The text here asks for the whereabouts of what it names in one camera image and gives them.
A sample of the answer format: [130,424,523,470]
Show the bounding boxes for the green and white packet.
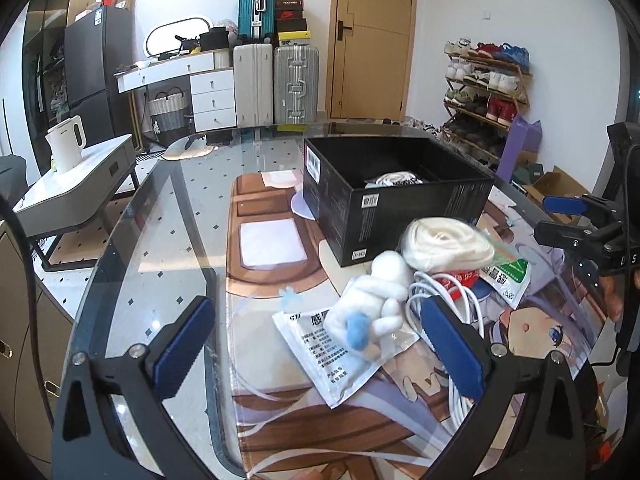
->
[480,247,532,311]

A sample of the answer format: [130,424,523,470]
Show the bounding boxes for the clear bag of white rope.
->
[400,217,516,273]

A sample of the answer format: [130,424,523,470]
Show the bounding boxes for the black refrigerator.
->
[64,6,136,136]

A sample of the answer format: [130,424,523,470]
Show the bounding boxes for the purple yoga mat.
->
[507,115,543,183]

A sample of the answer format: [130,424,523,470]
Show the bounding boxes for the round beige rug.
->
[162,137,218,161]

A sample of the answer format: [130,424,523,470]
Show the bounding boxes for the wooden door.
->
[325,0,418,122]

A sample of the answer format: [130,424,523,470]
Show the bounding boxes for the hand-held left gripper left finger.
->
[51,296,217,480]

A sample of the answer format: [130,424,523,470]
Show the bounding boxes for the white plush toy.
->
[325,251,416,361]

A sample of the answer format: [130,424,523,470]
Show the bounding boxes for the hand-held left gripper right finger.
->
[419,295,587,480]

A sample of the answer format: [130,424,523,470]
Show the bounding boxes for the beige cabinet with brass handles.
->
[0,220,76,461]

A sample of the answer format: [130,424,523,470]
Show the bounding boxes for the white dressing desk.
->
[112,50,238,133]

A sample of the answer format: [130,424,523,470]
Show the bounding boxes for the woven laundry basket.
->
[148,87,190,133]

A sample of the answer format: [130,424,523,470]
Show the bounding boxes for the printed cartoon desk mat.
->
[225,170,616,480]

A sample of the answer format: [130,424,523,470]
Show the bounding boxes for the teal suitcase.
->
[237,0,276,43]

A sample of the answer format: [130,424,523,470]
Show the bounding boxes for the white cable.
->
[407,269,493,436]

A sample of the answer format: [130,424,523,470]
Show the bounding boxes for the open cardboard box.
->
[520,165,593,223]

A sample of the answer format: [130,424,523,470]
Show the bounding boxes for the red and white packet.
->
[440,267,483,301]

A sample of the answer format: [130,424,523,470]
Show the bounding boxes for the black white patterned pouch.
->
[365,171,426,189]

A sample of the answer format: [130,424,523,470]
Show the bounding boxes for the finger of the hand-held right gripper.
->
[533,220,626,276]
[542,194,623,228]

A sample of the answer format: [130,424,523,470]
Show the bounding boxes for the rows of shoes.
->
[444,37,531,158]

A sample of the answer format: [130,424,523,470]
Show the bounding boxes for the dark glass cabinet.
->
[22,0,68,161]

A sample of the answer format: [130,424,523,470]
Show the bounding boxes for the grey side table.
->
[12,134,141,273]

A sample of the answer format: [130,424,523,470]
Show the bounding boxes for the dark green box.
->
[510,165,546,186]

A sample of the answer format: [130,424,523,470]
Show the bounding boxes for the oval white-framed mirror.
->
[145,15,213,58]

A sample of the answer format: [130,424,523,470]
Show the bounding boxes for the wooden shoe rack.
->
[440,40,533,166]

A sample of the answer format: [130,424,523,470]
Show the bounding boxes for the white suitcase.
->
[232,42,275,128]

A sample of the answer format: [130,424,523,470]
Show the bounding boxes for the white printed foil packet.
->
[271,308,421,408]

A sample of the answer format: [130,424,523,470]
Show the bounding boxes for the black bag on desk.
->
[199,27,231,52]

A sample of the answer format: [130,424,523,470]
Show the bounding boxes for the black cardboard box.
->
[302,136,496,268]

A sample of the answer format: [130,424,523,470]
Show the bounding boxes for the black shoe box red logo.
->
[275,0,306,21]

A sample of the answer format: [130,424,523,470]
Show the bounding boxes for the white round disc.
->
[291,192,321,221]

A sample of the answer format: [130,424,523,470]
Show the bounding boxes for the silver suitcase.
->
[273,45,321,125]

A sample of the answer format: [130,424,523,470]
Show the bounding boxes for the white electric kettle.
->
[46,115,85,173]

